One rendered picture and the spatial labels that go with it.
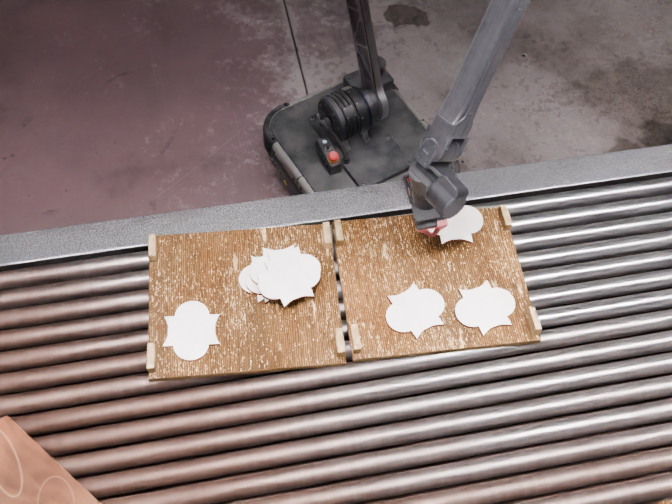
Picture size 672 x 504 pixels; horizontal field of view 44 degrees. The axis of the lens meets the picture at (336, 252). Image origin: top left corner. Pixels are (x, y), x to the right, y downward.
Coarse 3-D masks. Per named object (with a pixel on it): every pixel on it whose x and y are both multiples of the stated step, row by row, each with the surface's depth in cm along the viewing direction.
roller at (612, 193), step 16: (560, 192) 200; (576, 192) 199; (592, 192) 200; (608, 192) 200; (624, 192) 200; (640, 192) 201; (656, 192) 202; (512, 208) 197; (528, 208) 197; (544, 208) 198; (560, 208) 199; (112, 256) 186; (128, 256) 185; (144, 256) 185; (0, 272) 182; (16, 272) 182; (32, 272) 182; (48, 272) 183; (64, 272) 183; (80, 272) 184; (96, 272) 184; (112, 272) 185; (0, 288) 182
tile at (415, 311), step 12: (396, 300) 179; (408, 300) 179; (420, 300) 179; (432, 300) 180; (396, 312) 178; (408, 312) 178; (420, 312) 178; (432, 312) 178; (396, 324) 176; (408, 324) 176; (420, 324) 176; (432, 324) 177
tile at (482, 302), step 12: (480, 288) 182; (492, 288) 182; (468, 300) 180; (480, 300) 180; (492, 300) 180; (504, 300) 180; (456, 312) 178; (468, 312) 178; (480, 312) 178; (492, 312) 179; (504, 312) 179; (468, 324) 177; (480, 324) 177; (492, 324) 177; (504, 324) 177
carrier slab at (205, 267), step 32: (320, 224) 190; (160, 256) 184; (192, 256) 184; (224, 256) 184; (320, 256) 185; (160, 288) 180; (192, 288) 180; (224, 288) 180; (320, 288) 181; (160, 320) 176; (224, 320) 176; (256, 320) 176; (288, 320) 177; (320, 320) 177; (160, 352) 172; (224, 352) 172; (256, 352) 172; (288, 352) 173; (320, 352) 173
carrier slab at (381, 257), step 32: (352, 224) 190; (384, 224) 190; (352, 256) 186; (384, 256) 186; (416, 256) 186; (448, 256) 187; (480, 256) 187; (512, 256) 187; (352, 288) 181; (384, 288) 182; (448, 288) 182; (512, 288) 183; (352, 320) 177; (384, 320) 178; (448, 320) 178; (512, 320) 179; (352, 352) 173; (384, 352) 174; (416, 352) 174
